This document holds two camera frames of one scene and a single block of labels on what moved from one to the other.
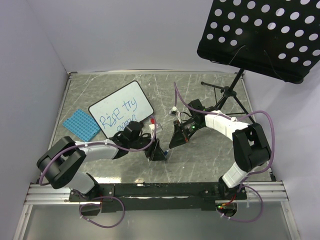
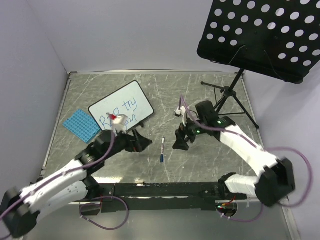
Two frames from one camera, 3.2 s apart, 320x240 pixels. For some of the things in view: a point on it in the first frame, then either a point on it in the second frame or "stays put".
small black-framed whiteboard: [129, 104] stays put
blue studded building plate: [82, 125] stays put
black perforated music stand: [280, 38] stays put
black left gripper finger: [157, 154] → [136, 134]
